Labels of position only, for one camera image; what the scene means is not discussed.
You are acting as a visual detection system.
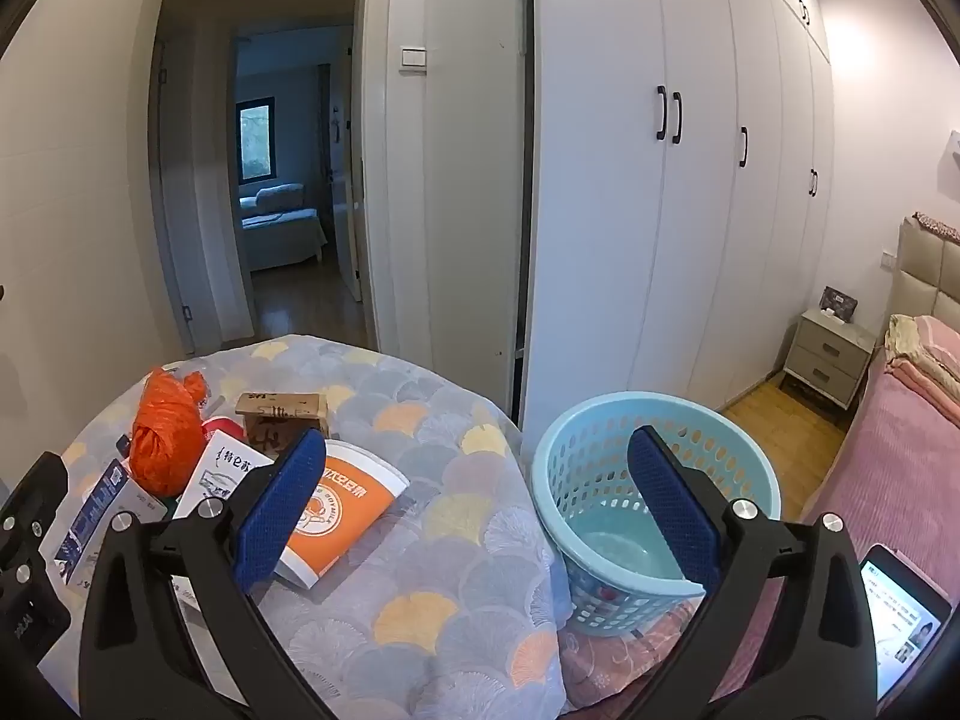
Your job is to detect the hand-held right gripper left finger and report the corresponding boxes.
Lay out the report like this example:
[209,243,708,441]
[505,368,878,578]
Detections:
[79,427,335,720]

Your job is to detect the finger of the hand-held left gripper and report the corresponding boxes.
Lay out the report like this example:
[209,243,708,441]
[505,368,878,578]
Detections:
[0,451,70,552]

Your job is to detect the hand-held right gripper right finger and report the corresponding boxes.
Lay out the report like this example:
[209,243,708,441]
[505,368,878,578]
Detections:
[626,426,878,720]

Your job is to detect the orange white tube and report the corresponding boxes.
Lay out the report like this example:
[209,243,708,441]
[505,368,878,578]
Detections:
[274,439,412,590]

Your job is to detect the light blue plastic basket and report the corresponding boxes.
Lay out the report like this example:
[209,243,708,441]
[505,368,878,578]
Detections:
[531,391,782,638]

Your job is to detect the brown cardboard box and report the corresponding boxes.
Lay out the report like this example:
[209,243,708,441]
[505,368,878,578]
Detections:
[235,390,329,458]

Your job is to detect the orange plastic bag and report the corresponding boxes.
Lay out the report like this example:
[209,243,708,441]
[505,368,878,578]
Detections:
[131,367,207,497]

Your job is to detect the blue and white packet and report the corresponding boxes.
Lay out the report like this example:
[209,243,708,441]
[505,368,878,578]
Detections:
[52,457,170,586]

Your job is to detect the white printed paper packet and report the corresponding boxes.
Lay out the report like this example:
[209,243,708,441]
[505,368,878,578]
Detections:
[176,429,275,518]

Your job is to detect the scallop patterned grey blanket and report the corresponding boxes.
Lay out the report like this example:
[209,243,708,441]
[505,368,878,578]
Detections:
[37,334,578,720]

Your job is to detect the pink bed cover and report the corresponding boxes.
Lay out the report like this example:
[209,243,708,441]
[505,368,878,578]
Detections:
[562,352,960,707]

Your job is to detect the beige nightstand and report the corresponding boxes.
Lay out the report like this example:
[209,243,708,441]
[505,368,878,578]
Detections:
[780,307,878,410]

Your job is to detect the smartphone with lit screen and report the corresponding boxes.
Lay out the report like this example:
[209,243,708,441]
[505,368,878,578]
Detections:
[859,544,952,703]

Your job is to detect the white wardrobe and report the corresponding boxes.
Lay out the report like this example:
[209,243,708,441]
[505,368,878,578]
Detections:
[525,0,837,443]

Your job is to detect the light blue sofa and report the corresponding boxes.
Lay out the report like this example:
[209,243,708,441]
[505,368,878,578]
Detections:
[240,184,329,272]

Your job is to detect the folded pink and yellow blankets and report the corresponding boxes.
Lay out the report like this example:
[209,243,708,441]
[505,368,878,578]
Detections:
[885,313,960,428]

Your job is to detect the white room door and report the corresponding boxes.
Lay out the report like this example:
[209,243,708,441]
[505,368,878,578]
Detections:
[330,45,365,302]

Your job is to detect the beige padded headboard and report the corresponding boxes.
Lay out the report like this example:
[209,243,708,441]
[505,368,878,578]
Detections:
[874,216,960,338]

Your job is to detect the dark framed window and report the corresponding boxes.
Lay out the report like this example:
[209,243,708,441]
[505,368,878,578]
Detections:
[236,97,275,183]

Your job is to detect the patterned cloth on headboard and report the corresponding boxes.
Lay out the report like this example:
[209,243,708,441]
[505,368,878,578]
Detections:
[913,211,960,242]

